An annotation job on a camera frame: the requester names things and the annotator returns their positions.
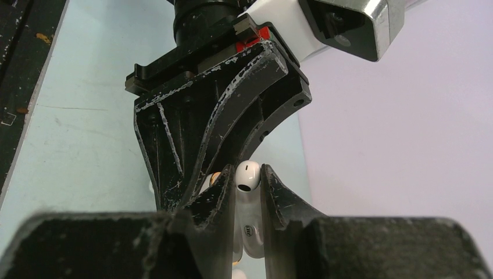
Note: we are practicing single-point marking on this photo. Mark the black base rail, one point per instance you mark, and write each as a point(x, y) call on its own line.
point(28, 30)

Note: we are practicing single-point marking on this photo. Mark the white earbud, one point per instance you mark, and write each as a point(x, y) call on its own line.
point(248, 207)

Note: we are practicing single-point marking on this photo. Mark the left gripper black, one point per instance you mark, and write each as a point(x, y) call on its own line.
point(190, 128)

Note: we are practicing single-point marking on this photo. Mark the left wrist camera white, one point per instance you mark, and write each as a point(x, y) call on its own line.
point(362, 28)

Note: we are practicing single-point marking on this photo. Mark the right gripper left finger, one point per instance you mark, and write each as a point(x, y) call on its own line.
point(195, 241)

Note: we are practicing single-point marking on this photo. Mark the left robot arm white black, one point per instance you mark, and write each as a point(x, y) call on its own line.
point(193, 16)

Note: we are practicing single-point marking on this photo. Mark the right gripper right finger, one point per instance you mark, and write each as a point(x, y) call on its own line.
point(302, 242)

